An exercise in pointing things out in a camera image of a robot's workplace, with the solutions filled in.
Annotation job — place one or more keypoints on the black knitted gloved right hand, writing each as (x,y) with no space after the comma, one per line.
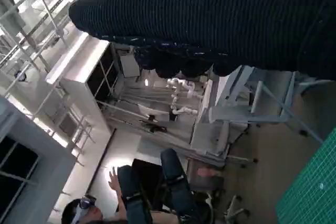
(210,19)

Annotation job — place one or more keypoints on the grey flat panel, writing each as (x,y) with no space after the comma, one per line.
(130,64)

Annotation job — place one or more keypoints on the white shelf cabinet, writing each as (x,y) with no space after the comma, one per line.
(76,87)

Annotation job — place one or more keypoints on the green cutting mat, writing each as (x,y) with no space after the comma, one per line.
(309,182)

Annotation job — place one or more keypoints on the headset on person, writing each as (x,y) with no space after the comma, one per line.
(86,203)

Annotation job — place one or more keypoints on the person with headset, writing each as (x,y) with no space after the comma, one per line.
(92,214)

